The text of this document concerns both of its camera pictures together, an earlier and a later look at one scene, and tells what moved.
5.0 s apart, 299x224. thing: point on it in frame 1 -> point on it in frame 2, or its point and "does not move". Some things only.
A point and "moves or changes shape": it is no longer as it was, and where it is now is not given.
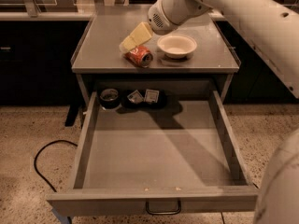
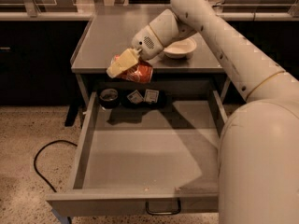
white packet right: x=151 y=95 does not move
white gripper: x=161 y=21 -> x=146 y=44
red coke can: x=141 y=56 moves or changes shape
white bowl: x=177 y=46 does not move
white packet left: x=135 y=97 does not move
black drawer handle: x=164 y=212 does not move
